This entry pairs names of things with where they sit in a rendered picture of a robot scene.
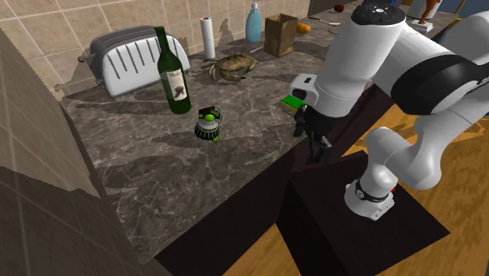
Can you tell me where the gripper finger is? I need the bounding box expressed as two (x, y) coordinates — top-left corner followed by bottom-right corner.
(292, 107), (308, 138)
(310, 134), (333, 162)

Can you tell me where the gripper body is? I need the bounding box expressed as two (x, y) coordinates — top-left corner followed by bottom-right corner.
(299, 105), (339, 147)

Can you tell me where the green and yellow sponge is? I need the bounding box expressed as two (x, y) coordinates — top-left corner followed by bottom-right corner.
(281, 94), (308, 114)

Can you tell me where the dark robot stand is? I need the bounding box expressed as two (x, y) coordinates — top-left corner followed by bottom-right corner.
(275, 150), (451, 276)

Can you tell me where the brown crab figure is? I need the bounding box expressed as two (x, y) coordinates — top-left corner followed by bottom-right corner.
(201, 53), (258, 83)

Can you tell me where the black and green round gadget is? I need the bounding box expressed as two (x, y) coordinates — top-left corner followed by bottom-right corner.
(194, 106), (223, 144)

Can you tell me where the brown paper bag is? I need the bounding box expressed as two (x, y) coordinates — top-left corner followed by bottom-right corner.
(263, 13), (299, 58)

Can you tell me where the silver knife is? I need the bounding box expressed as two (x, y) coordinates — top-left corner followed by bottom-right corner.
(308, 16), (342, 27)

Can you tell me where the blue soap dispenser bottle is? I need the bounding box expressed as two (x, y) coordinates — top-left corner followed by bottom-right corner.
(244, 1), (263, 44)

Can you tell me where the white paper towel roll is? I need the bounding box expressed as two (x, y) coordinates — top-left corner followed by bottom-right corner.
(200, 16), (217, 60)

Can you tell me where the green wine bottle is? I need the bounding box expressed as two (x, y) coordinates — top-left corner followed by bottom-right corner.
(154, 25), (192, 115)

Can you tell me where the orange figure on white base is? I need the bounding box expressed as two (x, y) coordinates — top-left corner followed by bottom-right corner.
(411, 0), (443, 34)

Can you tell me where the silver four-slot toaster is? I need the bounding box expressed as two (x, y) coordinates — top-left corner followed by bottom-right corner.
(77, 24), (191, 98)

